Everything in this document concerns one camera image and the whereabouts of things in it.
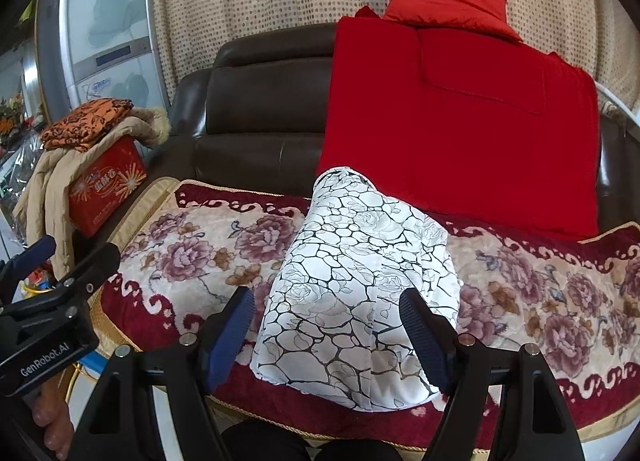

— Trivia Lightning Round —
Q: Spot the white crackle-print coat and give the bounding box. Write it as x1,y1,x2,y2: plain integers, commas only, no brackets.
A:
250,166,461,412

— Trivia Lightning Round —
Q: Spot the person's left hand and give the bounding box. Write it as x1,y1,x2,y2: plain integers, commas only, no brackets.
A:
32,377,74,460

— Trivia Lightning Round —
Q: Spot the beige fur-trimmed coat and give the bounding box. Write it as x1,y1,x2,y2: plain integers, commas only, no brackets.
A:
13,107,170,279

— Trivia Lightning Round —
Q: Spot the red gift box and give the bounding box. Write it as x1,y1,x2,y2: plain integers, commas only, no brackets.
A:
68,136,146,237

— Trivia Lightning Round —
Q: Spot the floral red plush blanket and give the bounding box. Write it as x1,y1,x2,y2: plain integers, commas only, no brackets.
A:
91,177,639,458

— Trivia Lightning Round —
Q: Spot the clear plastic wrap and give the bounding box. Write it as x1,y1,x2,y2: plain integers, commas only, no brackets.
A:
1,130,43,244

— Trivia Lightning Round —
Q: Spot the orange black patterned cloth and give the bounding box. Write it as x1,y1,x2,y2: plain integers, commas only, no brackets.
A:
40,98,134,152

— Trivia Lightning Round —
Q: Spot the flower bouquet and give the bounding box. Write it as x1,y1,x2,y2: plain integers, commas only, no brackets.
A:
0,93,26,146

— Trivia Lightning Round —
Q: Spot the dark brown leather sofa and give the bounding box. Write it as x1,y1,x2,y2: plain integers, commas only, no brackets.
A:
146,21,639,235

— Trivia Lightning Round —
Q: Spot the silver refrigerator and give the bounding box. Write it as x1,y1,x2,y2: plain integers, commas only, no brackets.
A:
35,0,167,121

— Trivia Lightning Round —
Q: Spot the red folded quilt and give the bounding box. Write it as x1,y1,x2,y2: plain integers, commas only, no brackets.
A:
319,17,600,239

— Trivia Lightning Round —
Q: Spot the red pillow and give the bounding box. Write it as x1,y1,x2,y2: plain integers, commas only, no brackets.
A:
383,0,522,42

